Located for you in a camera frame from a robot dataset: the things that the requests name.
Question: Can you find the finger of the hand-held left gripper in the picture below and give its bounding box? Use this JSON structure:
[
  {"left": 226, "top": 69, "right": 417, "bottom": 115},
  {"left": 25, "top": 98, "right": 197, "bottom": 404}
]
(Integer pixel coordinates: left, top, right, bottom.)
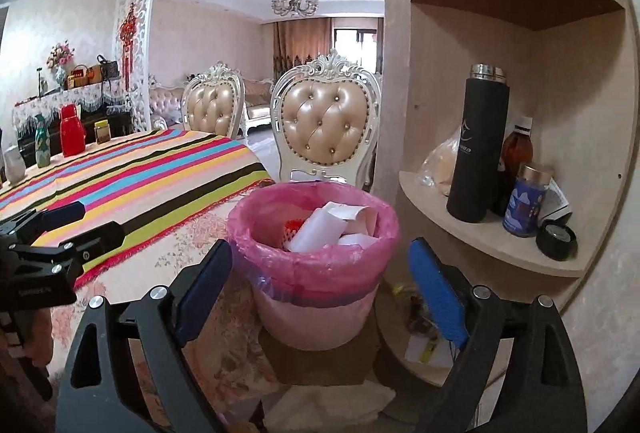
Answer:
[
  {"left": 0, "top": 201, "right": 87, "bottom": 239},
  {"left": 10, "top": 221, "right": 126, "bottom": 275}
]

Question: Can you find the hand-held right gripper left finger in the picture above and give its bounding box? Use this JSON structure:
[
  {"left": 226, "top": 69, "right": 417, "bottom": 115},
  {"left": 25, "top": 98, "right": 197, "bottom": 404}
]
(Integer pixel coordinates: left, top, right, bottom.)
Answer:
[{"left": 55, "top": 239, "right": 236, "bottom": 433}]

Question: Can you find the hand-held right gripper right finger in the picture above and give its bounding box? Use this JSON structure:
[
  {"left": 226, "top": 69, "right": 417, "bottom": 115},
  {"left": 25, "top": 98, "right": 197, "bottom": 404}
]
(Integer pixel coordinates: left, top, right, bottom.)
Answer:
[{"left": 407, "top": 237, "right": 588, "bottom": 433}]

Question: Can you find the orange foam fruit net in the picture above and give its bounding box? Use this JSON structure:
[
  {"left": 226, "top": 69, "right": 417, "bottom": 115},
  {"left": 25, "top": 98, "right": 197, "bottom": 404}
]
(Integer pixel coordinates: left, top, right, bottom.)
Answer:
[{"left": 282, "top": 219, "right": 306, "bottom": 244}]

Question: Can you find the pink plastic bin liner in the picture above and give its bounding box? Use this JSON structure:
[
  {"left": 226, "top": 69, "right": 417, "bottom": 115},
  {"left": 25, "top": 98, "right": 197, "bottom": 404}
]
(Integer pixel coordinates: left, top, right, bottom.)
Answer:
[{"left": 226, "top": 180, "right": 400, "bottom": 309}]

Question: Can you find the pink waste bin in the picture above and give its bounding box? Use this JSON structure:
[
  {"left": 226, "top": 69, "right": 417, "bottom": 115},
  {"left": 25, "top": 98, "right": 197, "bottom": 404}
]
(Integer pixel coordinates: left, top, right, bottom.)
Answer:
[{"left": 250, "top": 283, "right": 381, "bottom": 353}]

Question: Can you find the floral tablecloth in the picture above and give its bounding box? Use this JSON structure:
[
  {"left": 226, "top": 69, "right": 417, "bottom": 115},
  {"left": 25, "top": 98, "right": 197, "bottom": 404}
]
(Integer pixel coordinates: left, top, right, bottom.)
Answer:
[{"left": 50, "top": 180, "right": 301, "bottom": 414}]

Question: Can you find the green patterned vase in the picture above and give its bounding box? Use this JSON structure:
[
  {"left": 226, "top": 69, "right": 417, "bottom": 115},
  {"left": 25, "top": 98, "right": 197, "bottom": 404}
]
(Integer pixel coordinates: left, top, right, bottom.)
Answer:
[{"left": 34, "top": 114, "right": 52, "bottom": 168}]

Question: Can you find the red thermos jug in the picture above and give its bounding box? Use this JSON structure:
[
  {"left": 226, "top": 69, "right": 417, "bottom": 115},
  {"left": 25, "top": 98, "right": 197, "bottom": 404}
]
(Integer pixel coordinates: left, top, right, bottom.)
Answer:
[{"left": 59, "top": 104, "right": 85, "bottom": 157}]

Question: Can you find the black piano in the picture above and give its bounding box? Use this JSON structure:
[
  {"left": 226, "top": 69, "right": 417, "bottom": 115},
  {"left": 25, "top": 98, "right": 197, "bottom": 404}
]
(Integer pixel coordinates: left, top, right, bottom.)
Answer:
[{"left": 17, "top": 108, "right": 136, "bottom": 154}]

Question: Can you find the lace piano cover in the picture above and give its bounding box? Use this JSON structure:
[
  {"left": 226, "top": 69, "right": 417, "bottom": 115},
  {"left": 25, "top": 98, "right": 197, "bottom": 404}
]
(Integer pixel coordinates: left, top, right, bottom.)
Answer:
[{"left": 12, "top": 80, "right": 133, "bottom": 128}]

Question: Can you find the blue can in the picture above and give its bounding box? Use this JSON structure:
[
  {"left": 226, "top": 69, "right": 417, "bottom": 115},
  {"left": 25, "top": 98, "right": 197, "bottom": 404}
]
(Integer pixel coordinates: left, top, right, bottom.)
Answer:
[{"left": 502, "top": 163, "right": 553, "bottom": 238}]

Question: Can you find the black tape roll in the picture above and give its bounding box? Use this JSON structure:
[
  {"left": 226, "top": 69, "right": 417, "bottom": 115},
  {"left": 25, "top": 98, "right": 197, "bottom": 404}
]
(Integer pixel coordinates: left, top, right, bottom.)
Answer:
[{"left": 536, "top": 222, "right": 578, "bottom": 262}]

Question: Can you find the beige plastic bag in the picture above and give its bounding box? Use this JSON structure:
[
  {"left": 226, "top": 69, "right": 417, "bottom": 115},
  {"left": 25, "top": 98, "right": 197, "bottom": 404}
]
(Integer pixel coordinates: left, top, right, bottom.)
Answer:
[{"left": 417, "top": 123, "right": 463, "bottom": 198}]

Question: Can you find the black thermos bottle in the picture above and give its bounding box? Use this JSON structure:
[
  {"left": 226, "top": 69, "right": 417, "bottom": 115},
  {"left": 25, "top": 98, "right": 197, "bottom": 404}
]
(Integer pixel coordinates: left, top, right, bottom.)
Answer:
[{"left": 446, "top": 64, "right": 511, "bottom": 224}]

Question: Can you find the white tufted sofa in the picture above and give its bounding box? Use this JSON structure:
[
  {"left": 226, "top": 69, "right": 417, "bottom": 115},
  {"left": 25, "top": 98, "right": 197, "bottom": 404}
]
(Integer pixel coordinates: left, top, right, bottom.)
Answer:
[{"left": 149, "top": 83, "right": 188, "bottom": 128}]

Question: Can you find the dark handbag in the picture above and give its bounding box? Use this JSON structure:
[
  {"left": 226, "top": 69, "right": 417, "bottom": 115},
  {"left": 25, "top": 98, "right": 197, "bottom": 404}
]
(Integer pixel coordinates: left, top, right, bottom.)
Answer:
[{"left": 96, "top": 54, "right": 120, "bottom": 81}]

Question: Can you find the pink flower bouquet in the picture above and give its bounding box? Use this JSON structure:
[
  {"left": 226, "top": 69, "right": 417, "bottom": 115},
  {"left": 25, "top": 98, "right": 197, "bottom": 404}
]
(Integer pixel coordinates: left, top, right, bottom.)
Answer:
[{"left": 46, "top": 42, "right": 75, "bottom": 68}]

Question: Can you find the brown glass bottle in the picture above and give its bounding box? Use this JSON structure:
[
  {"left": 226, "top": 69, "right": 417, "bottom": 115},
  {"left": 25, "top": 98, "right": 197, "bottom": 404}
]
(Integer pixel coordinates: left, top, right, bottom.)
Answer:
[{"left": 492, "top": 115, "right": 535, "bottom": 218}]

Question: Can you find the white lattice screen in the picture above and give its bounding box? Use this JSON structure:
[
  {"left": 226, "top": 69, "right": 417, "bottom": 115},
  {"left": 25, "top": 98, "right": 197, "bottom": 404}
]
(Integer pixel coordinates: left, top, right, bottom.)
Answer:
[{"left": 116, "top": 0, "right": 157, "bottom": 131}]

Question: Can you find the beige tufted dining chair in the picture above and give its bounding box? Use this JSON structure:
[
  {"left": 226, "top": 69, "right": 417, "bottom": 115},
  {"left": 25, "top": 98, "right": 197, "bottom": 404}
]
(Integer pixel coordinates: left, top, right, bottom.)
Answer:
[
  {"left": 270, "top": 49, "right": 383, "bottom": 194},
  {"left": 181, "top": 62, "right": 247, "bottom": 141}
]

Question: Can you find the red knot ornament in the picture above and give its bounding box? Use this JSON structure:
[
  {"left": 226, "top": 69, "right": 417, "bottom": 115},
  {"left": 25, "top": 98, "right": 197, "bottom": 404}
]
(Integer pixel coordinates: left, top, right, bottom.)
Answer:
[{"left": 119, "top": 3, "right": 138, "bottom": 91}]

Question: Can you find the wooden corner shelf unit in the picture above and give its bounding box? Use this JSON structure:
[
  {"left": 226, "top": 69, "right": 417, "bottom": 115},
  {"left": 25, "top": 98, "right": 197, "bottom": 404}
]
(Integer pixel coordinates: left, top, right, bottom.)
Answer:
[{"left": 372, "top": 0, "right": 640, "bottom": 389}]

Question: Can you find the brown patterned curtain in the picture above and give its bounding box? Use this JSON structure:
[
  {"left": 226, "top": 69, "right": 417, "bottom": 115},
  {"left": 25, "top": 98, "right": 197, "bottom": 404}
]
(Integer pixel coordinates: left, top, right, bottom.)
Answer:
[{"left": 272, "top": 18, "right": 335, "bottom": 78}]

